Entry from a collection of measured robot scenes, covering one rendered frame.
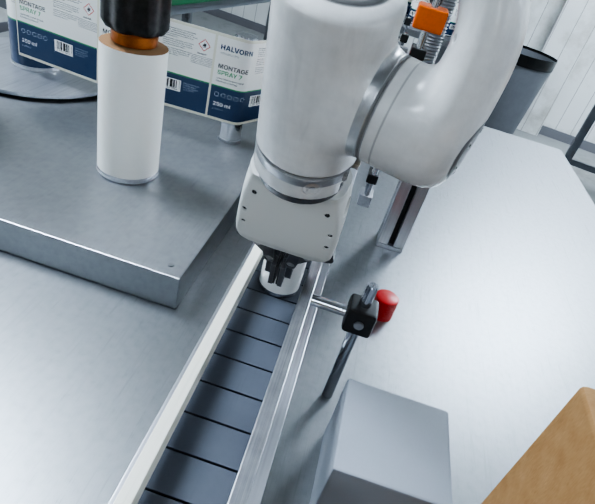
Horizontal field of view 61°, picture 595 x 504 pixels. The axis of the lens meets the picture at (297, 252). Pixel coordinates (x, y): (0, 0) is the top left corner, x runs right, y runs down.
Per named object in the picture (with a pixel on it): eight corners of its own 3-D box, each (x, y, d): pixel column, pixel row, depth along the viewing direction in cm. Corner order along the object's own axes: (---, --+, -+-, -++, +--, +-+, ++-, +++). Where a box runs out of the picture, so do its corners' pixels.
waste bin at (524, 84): (518, 130, 472) (557, 56, 433) (516, 147, 428) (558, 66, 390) (463, 110, 482) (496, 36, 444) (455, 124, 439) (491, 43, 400)
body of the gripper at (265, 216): (370, 149, 45) (342, 226, 54) (260, 114, 45) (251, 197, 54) (351, 209, 40) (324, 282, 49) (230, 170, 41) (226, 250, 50)
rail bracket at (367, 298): (281, 369, 59) (318, 257, 50) (341, 389, 59) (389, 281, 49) (274, 390, 56) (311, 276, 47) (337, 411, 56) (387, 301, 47)
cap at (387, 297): (391, 308, 73) (399, 291, 71) (392, 324, 70) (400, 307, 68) (368, 302, 73) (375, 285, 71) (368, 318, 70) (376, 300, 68)
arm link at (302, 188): (372, 126, 43) (363, 152, 46) (274, 95, 44) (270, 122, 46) (351, 194, 38) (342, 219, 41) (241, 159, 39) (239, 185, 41)
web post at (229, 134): (221, 131, 96) (238, 28, 86) (244, 139, 96) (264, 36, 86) (213, 140, 93) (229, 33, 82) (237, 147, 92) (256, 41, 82)
